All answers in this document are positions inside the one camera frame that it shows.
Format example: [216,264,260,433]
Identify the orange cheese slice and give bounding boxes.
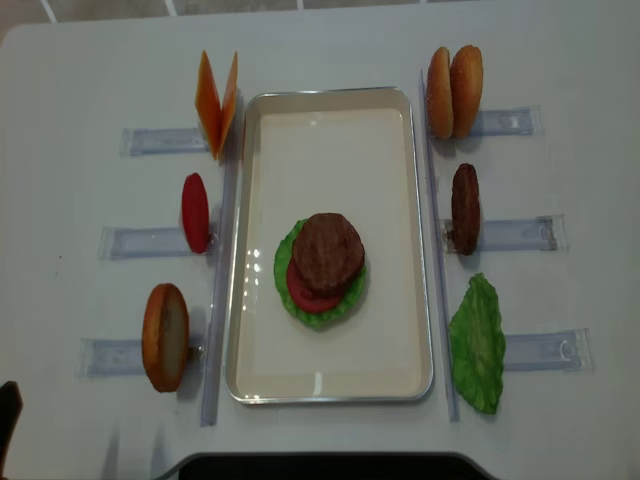
[218,53,238,158]
[194,51,222,159]

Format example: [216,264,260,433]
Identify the brown meat patty on tray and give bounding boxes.
[292,213,365,298]

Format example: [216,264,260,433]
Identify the red tomato slice on tray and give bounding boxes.
[286,260,343,314]

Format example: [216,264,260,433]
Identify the green lettuce leaf on tray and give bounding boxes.
[273,218,367,330]

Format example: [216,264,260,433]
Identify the red tomato slice upright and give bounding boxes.
[181,173,211,254]

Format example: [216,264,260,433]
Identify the brown meat patty upright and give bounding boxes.
[451,163,481,256]

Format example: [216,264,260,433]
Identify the green lettuce leaf upright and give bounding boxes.
[449,273,506,415]

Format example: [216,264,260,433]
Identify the white rectangular metal tray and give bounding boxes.
[225,87,434,405]

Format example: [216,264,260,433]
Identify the bun half lower left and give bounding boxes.
[141,283,189,393]

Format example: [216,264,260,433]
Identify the sesame bun half left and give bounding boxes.
[426,46,454,139]

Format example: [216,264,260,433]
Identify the sesame bun half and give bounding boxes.
[426,46,454,139]
[449,45,483,138]

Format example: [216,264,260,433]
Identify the sesame bun half right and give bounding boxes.
[449,45,483,138]

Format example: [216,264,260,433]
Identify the black base at bottom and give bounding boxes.
[179,452,492,479]

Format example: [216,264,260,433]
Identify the clear long rail left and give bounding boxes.
[200,91,244,427]

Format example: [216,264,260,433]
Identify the clear long rail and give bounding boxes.
[200,91,244,427]
[419,68,460,422]

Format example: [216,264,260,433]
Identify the clear long rail right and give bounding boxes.
[419,68,460,422]

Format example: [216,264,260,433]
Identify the clear holder rail tomato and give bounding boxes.
[98,227,196,260]

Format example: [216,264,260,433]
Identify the clear holder rail cheese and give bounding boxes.
[119,128,209,157]

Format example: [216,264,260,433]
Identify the clear holder rail patty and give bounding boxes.
[439,214,569,255]

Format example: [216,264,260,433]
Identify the clear holder rail right buns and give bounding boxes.
[468,105,544,137]

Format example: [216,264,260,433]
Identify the clear holder rail left bun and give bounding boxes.
[78,337,207,378]

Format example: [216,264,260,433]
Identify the clear holder rail lettuce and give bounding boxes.
[504,328,594,372]

